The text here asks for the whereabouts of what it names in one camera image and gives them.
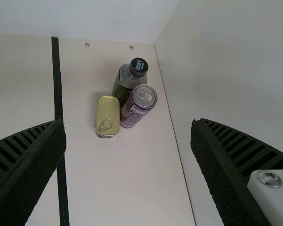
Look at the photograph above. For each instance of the dark coffee bottle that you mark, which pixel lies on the dark coffee bottle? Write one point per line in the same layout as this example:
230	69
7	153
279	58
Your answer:
124	80

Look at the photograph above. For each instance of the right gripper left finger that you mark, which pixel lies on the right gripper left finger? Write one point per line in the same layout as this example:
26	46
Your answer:
18	176

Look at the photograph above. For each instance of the purple can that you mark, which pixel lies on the purple can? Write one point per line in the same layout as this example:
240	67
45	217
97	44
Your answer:
134	113

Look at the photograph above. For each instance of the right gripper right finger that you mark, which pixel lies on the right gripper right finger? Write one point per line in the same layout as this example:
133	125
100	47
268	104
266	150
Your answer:
226	164

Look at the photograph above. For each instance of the black strip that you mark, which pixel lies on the black strip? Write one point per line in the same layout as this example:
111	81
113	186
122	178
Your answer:
56	82

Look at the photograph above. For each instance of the gold rectangular tin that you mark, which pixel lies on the gold rectangular tin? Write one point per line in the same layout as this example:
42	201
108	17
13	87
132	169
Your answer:
107	113

